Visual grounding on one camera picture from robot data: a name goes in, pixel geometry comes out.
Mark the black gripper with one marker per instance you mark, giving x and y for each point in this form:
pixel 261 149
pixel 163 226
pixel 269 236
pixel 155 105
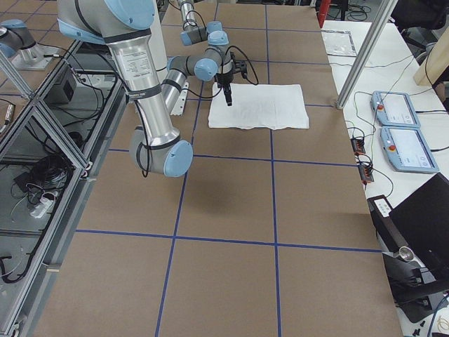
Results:
pixel 223 81

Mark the white long-sleeve printed shirt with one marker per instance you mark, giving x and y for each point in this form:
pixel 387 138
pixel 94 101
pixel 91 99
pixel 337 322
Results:
pixel 262 106

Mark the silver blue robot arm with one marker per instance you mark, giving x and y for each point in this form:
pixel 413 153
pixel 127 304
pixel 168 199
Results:
pixel 125 27
pixel 194 29

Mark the clear plastic document sleeve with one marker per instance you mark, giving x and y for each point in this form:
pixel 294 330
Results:
pixel 339 43

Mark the orange circuit board upper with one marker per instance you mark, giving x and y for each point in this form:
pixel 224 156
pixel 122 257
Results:
pixel 358 145

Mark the orange circuit board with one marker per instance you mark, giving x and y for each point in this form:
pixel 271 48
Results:
pixel 358 145
pixel 365 174

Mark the orange circuit board lower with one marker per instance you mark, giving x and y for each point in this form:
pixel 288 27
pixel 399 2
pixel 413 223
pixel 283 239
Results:
pixel 365 174

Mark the upper blue teach pendant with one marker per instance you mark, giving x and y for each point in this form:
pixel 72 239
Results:
pixel 394 109

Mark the blue teach pendant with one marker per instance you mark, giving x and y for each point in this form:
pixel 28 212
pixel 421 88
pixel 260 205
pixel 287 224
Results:
pixel 407 150
pixel 394 109

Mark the lower blue teach pendant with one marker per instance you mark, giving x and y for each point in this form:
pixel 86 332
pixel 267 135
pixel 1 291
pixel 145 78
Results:
pixel 407 150

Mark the wooden plank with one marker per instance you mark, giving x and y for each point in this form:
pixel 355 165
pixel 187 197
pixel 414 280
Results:
pixel 435 63

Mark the black laptop computer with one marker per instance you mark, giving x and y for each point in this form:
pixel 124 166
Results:
pixel 415 234

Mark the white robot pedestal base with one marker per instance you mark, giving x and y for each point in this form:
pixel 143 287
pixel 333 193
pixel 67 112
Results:
pixel 173 83

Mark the aluminium frame post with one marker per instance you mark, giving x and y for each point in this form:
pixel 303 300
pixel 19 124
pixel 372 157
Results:
pixel 376 28

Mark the aluminium frame rail structure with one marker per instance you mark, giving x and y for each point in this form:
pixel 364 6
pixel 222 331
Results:
pixel 53 144

